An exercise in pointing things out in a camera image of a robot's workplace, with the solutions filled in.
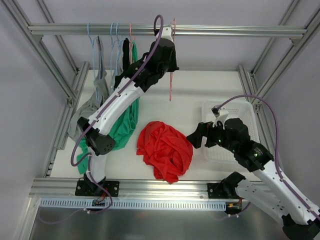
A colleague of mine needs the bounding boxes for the grey tank top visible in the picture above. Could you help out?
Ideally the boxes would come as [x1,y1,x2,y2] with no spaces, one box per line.
[67,36,110,142]

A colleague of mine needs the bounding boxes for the blue wire hanger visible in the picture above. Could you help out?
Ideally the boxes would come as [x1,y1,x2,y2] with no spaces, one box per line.
[109,22,115,81]
[115,22,122,76]
[87,22,100,101]

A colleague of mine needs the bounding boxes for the black tank top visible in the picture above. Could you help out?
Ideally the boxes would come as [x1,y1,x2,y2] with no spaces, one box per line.
[114,38,130,88]

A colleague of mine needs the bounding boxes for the aluminium hanging rail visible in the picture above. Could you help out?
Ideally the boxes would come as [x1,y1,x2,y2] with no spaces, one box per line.
[28,23,307,39]

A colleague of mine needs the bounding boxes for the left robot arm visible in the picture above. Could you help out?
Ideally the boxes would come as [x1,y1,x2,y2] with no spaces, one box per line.
[76,36,179,196]

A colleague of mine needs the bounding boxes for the black right arm base bracket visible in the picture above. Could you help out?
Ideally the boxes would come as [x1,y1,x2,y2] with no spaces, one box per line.
[207,172,246,199]

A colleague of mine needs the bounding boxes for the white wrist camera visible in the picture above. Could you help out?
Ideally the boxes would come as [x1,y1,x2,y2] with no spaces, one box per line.
[211,106,229,127]
[161,25,174,42]

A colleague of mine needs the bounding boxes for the aluminium frame right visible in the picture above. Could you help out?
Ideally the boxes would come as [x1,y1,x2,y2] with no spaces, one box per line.
[237,0,320,113]

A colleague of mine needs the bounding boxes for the blue wire hanger left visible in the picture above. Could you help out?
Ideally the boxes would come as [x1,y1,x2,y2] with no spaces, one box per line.
[87,22,100,101]

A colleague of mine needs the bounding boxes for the aluminium frame left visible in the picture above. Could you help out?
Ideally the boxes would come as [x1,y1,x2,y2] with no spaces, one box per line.
[0,0,91,151]

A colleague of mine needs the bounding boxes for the white perforated plastic basket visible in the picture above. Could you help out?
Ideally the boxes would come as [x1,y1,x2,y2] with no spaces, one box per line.
[201,99,260,165]

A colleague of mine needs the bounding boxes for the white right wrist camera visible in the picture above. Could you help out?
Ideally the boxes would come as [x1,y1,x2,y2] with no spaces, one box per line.
[211,106,229,127]

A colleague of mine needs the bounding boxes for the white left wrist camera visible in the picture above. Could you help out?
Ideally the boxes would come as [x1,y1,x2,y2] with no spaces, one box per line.
[161,25,174,42]

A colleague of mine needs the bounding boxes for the aluminium front table rail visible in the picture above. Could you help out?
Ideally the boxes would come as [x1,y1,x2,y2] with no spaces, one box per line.
[28,177,209,201]

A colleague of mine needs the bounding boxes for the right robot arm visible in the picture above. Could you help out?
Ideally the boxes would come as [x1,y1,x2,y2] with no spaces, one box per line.
[186,118,320,240]

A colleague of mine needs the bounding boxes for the pink wire hanger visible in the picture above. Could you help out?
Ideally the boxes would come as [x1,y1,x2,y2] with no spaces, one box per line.
[167,17,178,102]

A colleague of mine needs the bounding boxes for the red tank top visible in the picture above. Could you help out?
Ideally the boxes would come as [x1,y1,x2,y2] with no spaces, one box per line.
[136,121,193,184]

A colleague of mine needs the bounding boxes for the aluminium frame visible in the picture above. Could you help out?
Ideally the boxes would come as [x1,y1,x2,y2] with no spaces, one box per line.
[237,0,320,113]
[0,0,91,151]

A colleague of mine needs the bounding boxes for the black left arm base bracket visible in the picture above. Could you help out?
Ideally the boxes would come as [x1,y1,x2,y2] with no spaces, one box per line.
[74,178,120,197]

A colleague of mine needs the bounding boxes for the blue wire hanger right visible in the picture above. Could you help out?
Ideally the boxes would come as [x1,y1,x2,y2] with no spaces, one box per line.
[115,22,122,76]

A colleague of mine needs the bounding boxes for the blue wire hanger middle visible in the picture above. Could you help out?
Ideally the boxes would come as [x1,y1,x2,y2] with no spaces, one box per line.
[109,22,115,81]

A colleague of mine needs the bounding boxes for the white slotted cable duct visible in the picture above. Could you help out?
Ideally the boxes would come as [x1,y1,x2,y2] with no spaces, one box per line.
[39,198,227,212]

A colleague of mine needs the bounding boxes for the green shirt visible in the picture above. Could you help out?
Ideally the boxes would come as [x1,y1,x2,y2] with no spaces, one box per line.
[76,41,141,175]

